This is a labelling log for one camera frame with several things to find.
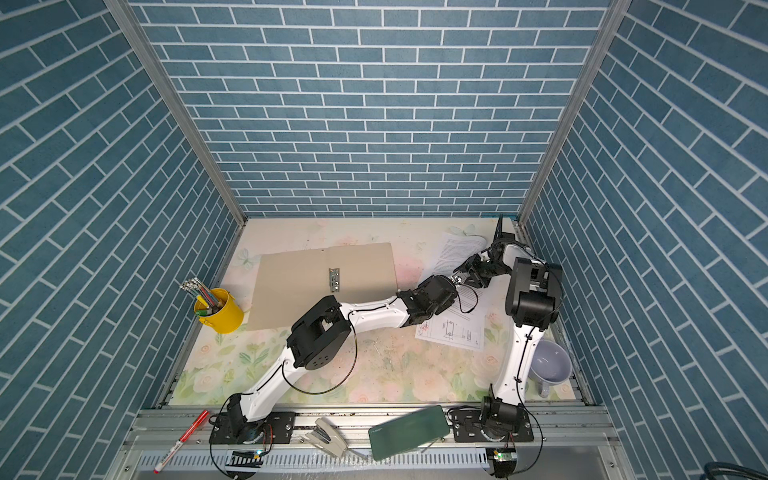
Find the metal folder clip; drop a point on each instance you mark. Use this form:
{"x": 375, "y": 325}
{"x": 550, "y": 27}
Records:
{"x": 334, "y": 280}

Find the grey stapler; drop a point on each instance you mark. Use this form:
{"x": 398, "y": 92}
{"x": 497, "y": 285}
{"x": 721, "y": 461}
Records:
{"x": 326, "y": 437}

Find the yellow pen cup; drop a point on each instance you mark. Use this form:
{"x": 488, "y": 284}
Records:
{"x": 227, "y": 319}

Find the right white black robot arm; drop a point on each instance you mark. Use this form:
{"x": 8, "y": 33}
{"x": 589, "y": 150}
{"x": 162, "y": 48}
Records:
{"x": 533, "y": 302}

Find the coloured pens bundle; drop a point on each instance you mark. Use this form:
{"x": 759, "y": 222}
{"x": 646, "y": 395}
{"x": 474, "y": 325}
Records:
{"x": 210, "y": 302}

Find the printed text paper sheet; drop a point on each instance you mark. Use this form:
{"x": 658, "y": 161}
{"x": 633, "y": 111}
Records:
{"x": 452, "y": 251}

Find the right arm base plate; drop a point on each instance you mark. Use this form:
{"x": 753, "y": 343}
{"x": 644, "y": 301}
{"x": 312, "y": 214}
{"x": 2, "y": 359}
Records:
{"x": 467, "y": 427}

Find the beige cardboard folder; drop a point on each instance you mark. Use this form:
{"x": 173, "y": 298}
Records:
{"x": 288, "y": 284}

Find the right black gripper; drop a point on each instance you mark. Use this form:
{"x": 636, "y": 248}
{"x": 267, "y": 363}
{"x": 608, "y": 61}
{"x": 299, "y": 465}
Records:
{"x": 474, "y": 263}

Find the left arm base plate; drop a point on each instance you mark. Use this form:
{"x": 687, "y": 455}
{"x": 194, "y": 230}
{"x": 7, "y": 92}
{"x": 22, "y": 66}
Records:
{"x": 264, "y": 427}

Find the lilac ceramic cup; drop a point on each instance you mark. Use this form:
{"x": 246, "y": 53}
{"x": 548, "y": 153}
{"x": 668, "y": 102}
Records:
{"x": 550, "y": 366}

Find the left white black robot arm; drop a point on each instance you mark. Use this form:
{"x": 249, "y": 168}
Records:
{"x": 317, "y": 337}

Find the red marker pen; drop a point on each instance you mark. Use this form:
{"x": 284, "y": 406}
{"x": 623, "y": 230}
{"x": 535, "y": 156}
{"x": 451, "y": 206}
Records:
{"x": 200, "y": 420}

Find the diagram paper sheet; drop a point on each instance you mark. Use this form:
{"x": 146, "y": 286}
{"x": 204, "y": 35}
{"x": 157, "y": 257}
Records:
{"x": 461, "y": 325}

